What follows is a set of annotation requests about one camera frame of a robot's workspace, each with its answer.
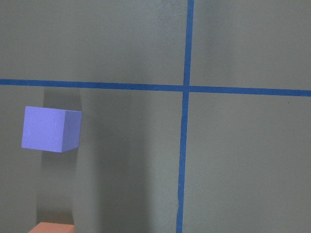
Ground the purple foam block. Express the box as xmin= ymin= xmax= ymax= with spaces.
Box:
xmin=21 ymin=106 xmax=82 ymax=152

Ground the orange foam block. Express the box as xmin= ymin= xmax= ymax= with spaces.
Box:
xmin=29 ymin=222 xmax=75 ymax=233

